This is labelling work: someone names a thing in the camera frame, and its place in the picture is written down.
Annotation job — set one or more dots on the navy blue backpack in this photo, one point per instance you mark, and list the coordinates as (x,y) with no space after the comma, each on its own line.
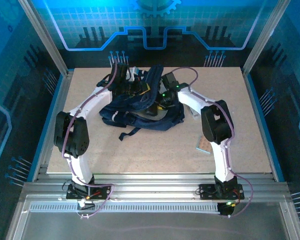
(140,117)

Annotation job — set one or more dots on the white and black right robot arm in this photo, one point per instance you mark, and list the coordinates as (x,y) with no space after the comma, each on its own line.
(216,125)

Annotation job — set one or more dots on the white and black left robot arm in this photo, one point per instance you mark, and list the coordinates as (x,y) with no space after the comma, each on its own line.
(72,135)

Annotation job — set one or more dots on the blue notepad with orange pattern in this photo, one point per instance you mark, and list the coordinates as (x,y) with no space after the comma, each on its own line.
(203,146)

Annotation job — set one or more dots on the black controller box with LED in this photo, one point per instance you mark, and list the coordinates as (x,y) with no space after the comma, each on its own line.
(226,208)

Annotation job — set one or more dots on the white plug connector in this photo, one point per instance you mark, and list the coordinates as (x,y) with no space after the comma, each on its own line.
(83,203)

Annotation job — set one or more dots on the aluminium frame rail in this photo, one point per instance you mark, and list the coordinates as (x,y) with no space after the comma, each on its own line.
(155,185)

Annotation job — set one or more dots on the aluminium frame post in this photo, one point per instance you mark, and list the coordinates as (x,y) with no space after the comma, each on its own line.
(43,37)
(265,37)

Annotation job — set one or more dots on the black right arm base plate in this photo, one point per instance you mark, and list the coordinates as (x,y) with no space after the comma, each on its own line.
(206,191)

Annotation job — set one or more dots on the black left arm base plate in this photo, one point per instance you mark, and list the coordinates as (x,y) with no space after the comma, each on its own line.
(103,193)

